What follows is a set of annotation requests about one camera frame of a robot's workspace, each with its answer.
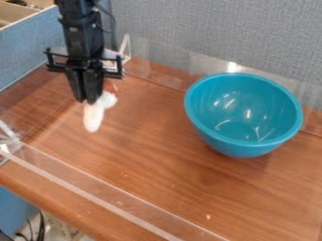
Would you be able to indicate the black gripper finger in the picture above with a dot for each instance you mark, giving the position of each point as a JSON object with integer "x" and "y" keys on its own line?
{"x": 92, "y": 79}
{"x": 75, "y": 79}

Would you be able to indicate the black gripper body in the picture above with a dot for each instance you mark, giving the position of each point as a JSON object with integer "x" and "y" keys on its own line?
{"x": 83, "y": 49}

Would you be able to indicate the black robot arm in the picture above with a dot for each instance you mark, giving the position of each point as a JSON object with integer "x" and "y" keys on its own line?
{"x": 83, "y": 11}

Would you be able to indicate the blue plastic bowl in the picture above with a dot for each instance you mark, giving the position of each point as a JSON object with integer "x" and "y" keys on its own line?
{"x": 243, "y": 113}

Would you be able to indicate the wooden shelf unit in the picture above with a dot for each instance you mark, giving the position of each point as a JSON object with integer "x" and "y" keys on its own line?
{"x": 18, "y": 10}

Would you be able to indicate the clear acrylic barrier frame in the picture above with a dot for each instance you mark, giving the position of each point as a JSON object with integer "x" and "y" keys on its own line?
{"x": 142, "y": 180}

